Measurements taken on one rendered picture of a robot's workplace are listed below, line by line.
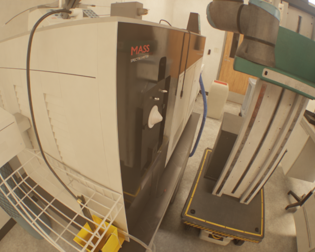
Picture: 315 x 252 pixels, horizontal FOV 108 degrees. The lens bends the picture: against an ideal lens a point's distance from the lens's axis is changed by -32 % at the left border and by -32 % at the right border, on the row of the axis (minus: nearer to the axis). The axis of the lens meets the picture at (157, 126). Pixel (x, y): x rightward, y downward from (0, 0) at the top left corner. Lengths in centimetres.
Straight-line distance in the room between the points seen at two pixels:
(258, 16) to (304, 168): 197
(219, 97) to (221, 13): 238
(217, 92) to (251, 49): 236
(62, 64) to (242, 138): 99
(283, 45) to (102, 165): 90
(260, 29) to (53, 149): 82
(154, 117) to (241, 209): 120
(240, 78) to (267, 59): 359
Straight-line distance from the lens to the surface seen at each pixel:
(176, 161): 100
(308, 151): 222
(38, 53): 37
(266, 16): 75
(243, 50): 75
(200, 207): 134
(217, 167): 143
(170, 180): 89
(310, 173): 250
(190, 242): 154
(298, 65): 95
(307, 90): 82
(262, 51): 73
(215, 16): 83
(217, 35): 417
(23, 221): 140
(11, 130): 49
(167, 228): 156
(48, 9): 61
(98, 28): 24
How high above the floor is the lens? 142
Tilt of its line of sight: 32 degrees down
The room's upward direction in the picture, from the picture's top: 6 degrees clockwise
